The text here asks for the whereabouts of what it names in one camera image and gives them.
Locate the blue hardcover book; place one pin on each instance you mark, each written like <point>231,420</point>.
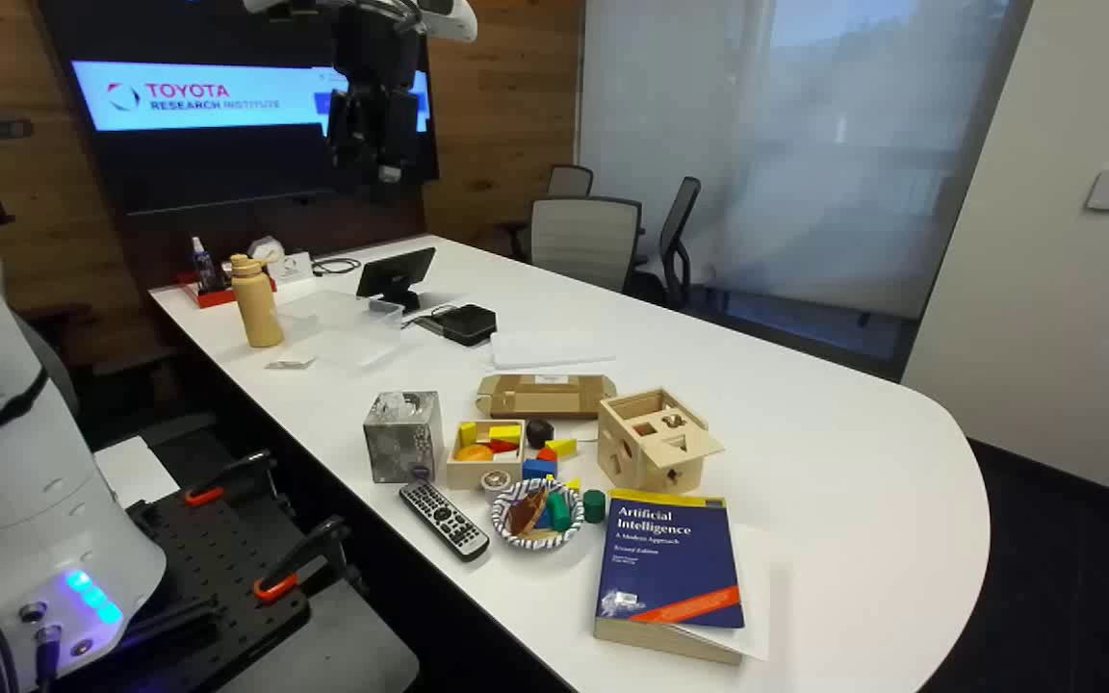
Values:
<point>670,573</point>

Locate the small black tablet screen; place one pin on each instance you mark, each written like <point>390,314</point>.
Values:
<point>393,275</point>

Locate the small spray bottle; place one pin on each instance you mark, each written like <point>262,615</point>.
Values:
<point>201,262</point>

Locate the red tray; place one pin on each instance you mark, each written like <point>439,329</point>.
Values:
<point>212,297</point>

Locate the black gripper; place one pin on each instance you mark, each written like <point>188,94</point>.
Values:
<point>380,90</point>

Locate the grey office chair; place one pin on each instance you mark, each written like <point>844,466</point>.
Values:
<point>569,183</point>
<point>584,235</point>

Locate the white small objects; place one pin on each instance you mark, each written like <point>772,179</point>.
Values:
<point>280,261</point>

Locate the flat brown cardboard box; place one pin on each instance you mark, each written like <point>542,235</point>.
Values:
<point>543,396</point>

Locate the blue block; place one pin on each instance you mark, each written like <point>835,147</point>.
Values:
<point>542,466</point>

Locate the tan bottle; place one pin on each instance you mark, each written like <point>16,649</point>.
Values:
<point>256,309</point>

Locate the black remote control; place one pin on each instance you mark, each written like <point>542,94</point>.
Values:
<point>446,516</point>

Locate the wooden tray of blocks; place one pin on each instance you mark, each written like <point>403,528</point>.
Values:
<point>482,463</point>

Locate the wooden shape sorter box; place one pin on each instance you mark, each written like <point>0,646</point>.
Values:
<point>657,443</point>

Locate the orange black clamp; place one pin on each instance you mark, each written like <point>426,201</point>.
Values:
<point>301,561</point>
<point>229,482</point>

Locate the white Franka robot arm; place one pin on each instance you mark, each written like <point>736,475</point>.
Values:
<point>0,486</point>

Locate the patterned bowl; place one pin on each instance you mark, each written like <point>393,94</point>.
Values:
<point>533,541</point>

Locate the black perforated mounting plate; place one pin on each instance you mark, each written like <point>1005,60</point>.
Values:
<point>212,565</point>

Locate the wall television screen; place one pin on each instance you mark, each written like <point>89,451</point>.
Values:
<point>195,156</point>

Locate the white light switch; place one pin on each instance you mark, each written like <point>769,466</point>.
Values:
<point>1105,192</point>

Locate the grey patterned tissue box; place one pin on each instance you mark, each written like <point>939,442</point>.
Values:
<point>403,442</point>

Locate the black box device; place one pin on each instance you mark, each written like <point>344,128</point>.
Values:
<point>465,325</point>

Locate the yellow cube block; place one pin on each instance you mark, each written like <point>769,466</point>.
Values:
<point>573,486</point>

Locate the red block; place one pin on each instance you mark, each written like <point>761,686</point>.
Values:
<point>543,451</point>

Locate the clear plastic sheet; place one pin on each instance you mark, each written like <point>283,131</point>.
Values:
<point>344,329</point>

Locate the black office chair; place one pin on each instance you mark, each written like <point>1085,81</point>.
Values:
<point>670,235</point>

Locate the green cylinder block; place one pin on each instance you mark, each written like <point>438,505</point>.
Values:
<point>595,505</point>

